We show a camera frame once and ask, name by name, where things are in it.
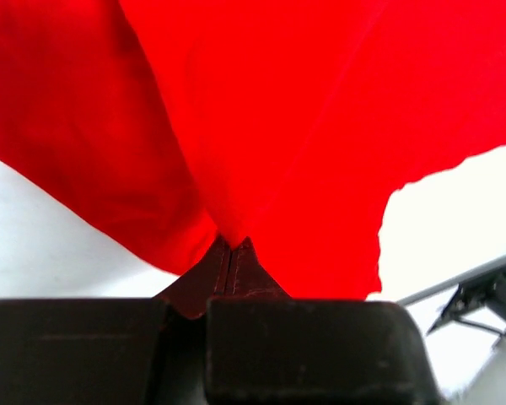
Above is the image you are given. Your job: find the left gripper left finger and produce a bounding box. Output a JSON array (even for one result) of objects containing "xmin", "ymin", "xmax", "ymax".
[{"xmin": 0, "ymin": 240, "xmax": 229, "ymax": 404}]

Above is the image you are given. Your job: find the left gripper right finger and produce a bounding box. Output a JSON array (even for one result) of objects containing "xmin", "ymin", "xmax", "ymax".
[{"xmin": 205, "ymin": 240, "xmax": 441, "ymax": 404}]

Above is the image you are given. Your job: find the red t shirt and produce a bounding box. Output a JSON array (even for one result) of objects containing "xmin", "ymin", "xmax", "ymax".
[{"xmin": 0, "ymin": 1, "xmax": 506, "ymax": 299}]

